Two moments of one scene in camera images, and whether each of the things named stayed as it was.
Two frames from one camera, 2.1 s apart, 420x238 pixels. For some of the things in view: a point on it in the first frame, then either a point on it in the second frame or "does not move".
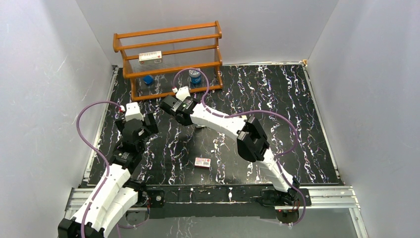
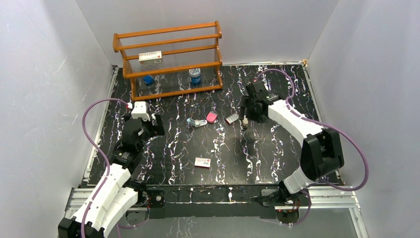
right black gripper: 188,124 → 246,102
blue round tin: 195,76 does not move
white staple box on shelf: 150,57 does not move
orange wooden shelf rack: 167,60 does not move
